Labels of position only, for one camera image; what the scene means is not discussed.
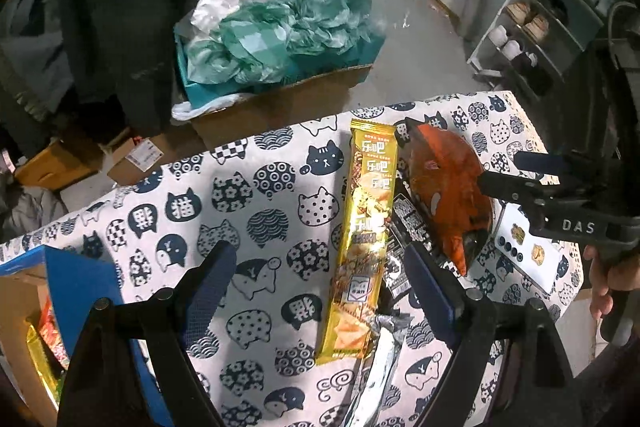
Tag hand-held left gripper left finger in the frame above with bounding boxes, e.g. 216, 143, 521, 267
56, 239, 238, 427

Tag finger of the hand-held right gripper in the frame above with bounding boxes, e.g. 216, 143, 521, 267
475, 171, 556, 210
514, 151, 571, 175

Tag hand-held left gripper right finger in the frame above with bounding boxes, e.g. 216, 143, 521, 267
402, 243, 586, 427

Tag orange red snack bag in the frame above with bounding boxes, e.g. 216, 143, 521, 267
405, 119, 496, 278

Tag long yellow snack packet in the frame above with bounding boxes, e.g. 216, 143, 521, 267
315, 118, 401, 367

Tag cardboard box with blue rim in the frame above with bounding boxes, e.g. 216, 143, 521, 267
0, 244, 173, 427

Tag orange snack packet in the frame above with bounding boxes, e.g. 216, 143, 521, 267
37, 297, 71, 368

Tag gold snack packet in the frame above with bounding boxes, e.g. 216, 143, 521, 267
25, 322, 63, 413

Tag person's right hand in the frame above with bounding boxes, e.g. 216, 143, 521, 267
582, 244, 640, 319

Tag black snack packet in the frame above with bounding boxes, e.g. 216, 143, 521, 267
385, 192, 451, 298

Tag silver snack packet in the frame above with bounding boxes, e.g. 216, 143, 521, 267
345, 312, 411, 427

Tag cat print tablecloth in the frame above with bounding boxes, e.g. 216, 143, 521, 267
0, 91, 586, 427

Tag grey shoe rack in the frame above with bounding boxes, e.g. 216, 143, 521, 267
467, 0, 626, 98

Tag group of shoes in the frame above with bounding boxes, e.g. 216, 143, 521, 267
490, 0, 626, 95

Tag small labelled cardboard box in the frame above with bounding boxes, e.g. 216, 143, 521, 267
107, 134, 173, 185

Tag crumpled grey fabric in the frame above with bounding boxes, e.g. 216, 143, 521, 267
0, 187, 68, 243

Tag large cardboard box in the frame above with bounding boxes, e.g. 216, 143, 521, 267
172, 29, 386, 148

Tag yellowish cardboard box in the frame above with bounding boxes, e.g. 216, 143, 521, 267
15, 139, 108, 190

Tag green plastic bags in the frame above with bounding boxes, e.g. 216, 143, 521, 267
185, 0, 386, 85

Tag grey hanging garment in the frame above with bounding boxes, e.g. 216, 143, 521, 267
0, 32, 76, 118

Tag white plastic bag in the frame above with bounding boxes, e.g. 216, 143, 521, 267
172, 0, 301, 32

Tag black hanging jacket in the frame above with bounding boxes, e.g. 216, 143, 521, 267
50, 0, 216, 135

